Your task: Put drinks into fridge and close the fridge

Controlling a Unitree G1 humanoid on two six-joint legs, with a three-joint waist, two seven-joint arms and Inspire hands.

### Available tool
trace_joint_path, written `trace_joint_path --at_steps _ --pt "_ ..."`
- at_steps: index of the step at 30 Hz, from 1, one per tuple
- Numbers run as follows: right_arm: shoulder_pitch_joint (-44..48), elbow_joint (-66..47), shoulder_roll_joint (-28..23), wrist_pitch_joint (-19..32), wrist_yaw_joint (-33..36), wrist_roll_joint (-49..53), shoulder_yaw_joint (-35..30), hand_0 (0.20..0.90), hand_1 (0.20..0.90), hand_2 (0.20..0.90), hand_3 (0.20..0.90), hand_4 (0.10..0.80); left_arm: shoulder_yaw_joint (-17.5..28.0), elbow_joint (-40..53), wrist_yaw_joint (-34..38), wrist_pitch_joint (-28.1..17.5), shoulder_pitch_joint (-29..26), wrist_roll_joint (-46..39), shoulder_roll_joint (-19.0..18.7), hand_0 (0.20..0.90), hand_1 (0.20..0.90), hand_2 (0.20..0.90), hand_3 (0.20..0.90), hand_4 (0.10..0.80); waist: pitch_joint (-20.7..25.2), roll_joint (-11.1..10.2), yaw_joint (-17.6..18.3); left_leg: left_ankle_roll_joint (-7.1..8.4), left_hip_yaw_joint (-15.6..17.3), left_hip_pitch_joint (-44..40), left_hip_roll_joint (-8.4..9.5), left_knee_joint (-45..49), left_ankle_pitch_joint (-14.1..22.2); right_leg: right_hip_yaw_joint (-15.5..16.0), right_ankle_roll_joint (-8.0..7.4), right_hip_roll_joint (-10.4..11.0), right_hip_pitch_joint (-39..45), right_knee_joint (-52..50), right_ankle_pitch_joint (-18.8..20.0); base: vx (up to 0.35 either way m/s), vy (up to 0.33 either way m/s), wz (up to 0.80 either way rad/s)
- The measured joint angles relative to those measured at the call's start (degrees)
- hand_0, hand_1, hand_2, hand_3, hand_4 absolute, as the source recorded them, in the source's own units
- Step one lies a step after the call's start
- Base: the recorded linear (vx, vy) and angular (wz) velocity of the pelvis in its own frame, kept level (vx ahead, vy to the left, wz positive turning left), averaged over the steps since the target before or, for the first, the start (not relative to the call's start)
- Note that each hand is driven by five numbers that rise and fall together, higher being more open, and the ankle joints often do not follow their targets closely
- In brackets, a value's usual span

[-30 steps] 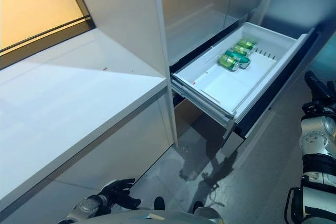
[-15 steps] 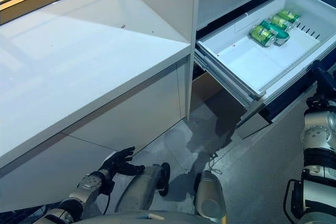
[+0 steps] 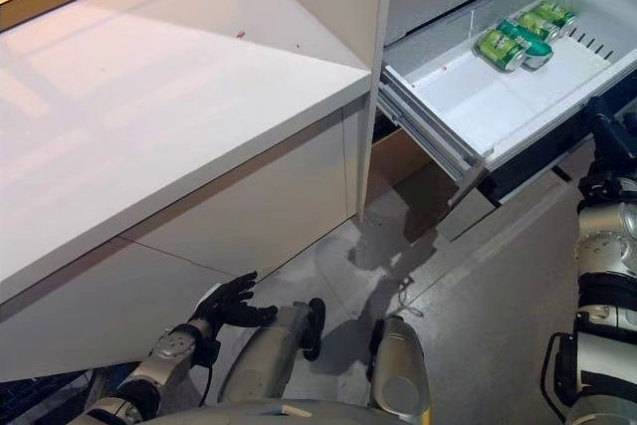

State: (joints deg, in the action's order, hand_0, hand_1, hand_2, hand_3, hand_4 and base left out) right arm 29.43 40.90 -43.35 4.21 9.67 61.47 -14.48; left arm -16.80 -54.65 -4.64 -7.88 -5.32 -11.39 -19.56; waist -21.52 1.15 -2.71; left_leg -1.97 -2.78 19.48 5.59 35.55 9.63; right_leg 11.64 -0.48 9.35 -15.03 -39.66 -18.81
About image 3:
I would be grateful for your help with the dark green drink can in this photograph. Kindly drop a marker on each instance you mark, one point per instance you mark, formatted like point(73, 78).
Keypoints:
point(527, 44)

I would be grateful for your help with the brown board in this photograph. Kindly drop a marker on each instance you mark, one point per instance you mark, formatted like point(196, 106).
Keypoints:
point(398, 161)

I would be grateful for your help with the grey robot torso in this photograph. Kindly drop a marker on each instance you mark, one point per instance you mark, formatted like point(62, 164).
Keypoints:
point(323, 415)

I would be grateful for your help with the light green drink can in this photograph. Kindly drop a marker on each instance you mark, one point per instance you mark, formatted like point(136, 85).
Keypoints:
point(557, 14)
point(540, 24)
point(500, 49)

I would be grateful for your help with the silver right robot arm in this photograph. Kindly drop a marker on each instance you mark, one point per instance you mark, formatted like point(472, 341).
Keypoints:
point(602, 241)

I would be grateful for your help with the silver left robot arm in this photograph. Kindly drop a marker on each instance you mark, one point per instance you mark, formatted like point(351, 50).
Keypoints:
point(169, 350)

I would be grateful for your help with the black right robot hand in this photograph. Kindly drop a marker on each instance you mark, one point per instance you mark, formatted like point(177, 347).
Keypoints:
point(612, 146)

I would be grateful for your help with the grey left robot leg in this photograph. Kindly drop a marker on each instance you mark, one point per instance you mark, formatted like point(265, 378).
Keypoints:
point(269, 345)

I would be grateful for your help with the white counter cabinet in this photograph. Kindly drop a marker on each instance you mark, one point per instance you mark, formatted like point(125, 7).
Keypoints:
point(174, 171)

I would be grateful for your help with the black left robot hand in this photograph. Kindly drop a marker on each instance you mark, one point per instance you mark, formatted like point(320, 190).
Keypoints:
point(229, 303)

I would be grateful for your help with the white tall side panel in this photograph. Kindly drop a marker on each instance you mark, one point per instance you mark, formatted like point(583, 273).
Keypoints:
point(378, 47)

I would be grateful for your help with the white fridge drawer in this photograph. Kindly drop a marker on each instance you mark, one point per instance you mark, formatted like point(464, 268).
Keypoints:
point(473, 96)

